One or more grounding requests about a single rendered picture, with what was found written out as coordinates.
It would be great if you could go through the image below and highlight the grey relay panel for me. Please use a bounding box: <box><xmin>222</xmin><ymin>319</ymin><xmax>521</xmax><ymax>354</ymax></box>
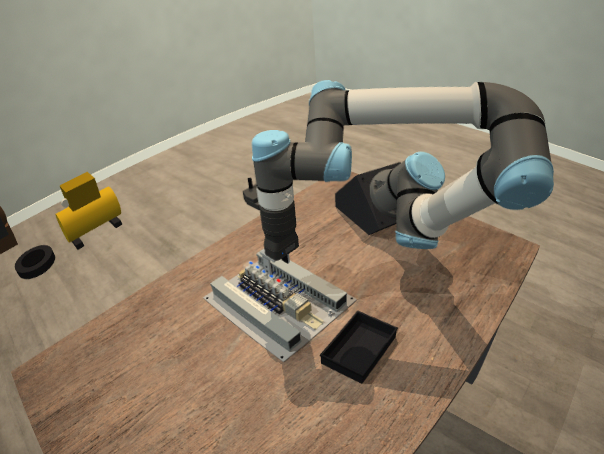
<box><xmin>203</xmin><ymin>259</ymin><xmax>357</xmax><ymax>362</ymax></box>

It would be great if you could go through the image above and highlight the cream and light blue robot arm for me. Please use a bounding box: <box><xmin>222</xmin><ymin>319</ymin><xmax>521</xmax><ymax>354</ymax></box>
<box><xmin>252</xmin><ymin>80</ymin><xmax>554</xmax><ymax>249</ymax></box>

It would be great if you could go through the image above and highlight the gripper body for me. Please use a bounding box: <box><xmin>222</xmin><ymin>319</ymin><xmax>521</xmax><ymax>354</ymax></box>
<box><xmin>242</xmin><ymin>178</ymin><xmax>299</xmax><ymax>261</ymax></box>

